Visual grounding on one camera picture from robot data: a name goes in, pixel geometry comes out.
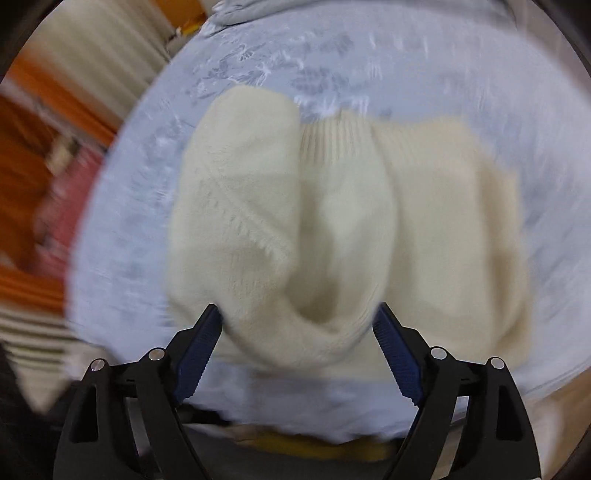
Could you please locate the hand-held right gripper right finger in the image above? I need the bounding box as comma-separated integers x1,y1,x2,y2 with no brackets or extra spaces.
373,302,542,480

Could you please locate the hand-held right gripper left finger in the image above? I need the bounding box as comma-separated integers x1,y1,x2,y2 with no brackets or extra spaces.
53,302,223,480

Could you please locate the cream knitted cardigan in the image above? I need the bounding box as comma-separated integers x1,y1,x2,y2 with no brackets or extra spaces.
167,85,533,385

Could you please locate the striped cloth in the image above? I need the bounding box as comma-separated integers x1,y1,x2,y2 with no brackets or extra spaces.
0,302,88,414

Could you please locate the pink cloth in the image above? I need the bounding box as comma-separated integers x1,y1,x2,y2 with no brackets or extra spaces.
34,148,109,278

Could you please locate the bed with butterfly sheet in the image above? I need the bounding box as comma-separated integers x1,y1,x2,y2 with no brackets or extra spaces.
65,0,591,446

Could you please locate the white pleated curtain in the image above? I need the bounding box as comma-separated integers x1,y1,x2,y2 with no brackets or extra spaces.
28,0,218,127

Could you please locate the grey-blue duvet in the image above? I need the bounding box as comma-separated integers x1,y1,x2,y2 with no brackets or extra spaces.
208,0,509,24

